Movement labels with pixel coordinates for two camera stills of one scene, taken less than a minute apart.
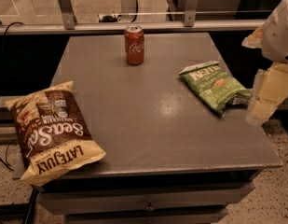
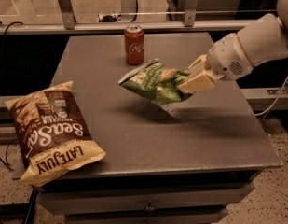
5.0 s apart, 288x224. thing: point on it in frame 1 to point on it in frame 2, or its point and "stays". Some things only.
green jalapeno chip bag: x=210 y=84 to x=157 y=84
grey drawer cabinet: x=170 y=157 stays
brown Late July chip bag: x=53 y=133 stays
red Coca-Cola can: x=134 y=43 stays
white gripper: x=280 y=37 to x=226 y=59
